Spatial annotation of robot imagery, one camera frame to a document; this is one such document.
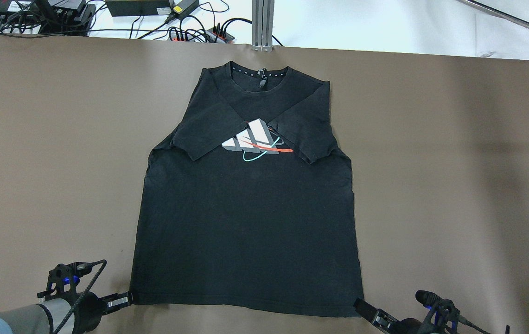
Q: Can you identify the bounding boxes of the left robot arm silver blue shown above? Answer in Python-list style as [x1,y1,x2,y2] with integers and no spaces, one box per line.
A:
[0,260,133,334]

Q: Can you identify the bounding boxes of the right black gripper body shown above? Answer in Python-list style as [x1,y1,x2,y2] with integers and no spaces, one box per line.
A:
[396,290,488,334]

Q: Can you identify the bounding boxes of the black t-shirt with logo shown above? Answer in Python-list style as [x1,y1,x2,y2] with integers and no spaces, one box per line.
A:
[129,62,363,318]

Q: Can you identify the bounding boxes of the aluminium frame cage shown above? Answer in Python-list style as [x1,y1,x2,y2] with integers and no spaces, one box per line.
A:
[251,0,274,52]

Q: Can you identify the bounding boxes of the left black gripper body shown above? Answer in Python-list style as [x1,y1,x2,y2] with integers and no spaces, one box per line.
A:
[37,261,107,332]

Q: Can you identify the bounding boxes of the grey orange usb hub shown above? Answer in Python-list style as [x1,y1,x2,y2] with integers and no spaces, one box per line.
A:
[206,26,236,44]
[167,27,191,42]

